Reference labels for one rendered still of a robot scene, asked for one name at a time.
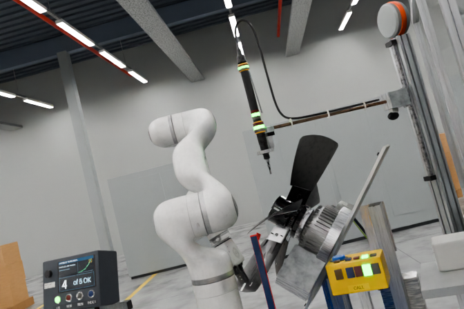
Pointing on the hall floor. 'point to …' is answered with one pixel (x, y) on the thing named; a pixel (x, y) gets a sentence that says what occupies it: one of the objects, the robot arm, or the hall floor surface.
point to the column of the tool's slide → (440, 198)
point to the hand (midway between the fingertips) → (242, 277)
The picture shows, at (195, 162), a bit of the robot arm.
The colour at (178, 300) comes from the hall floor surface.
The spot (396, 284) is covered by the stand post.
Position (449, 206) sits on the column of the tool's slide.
